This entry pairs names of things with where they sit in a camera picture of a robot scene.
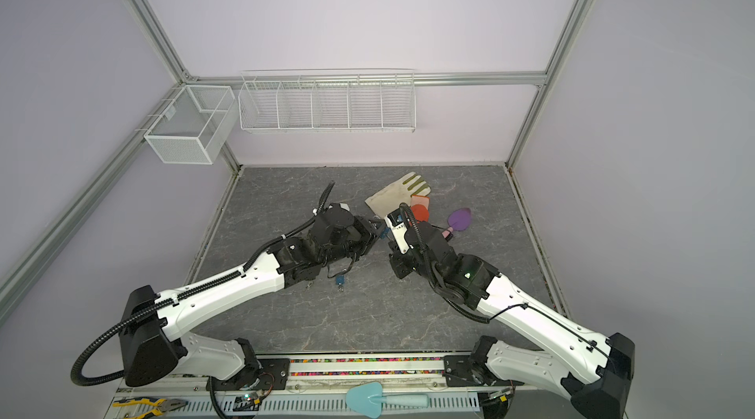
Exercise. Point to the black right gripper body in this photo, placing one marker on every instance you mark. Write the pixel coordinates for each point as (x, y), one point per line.
(405, 265)

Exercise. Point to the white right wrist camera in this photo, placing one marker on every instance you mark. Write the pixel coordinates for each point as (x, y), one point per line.
(398, 228)

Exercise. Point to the red rubber glove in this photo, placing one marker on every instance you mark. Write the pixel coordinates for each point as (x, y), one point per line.
(420, 207)

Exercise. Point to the yellow handled pliers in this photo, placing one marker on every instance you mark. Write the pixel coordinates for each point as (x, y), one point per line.
(148, 407)

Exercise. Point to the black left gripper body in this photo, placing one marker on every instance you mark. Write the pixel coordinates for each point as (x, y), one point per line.
(359, 242)

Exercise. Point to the white wire shelf basket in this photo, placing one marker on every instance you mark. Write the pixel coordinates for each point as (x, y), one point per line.
(328, 100)

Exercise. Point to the cream work glove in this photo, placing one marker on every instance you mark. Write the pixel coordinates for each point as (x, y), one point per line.
(388, 199)

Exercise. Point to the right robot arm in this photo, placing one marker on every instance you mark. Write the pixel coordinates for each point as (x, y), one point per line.
(593, 371)

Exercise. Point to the teal trowel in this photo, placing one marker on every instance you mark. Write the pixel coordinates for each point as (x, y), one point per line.
(369, 400)

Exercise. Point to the purple trowel pink handle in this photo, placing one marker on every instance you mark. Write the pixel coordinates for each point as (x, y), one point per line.
(458, 221)

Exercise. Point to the white mesh box basket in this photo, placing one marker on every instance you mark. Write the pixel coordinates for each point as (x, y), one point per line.
(194, 126)

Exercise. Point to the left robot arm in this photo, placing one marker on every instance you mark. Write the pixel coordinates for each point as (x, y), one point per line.
(155, 336)

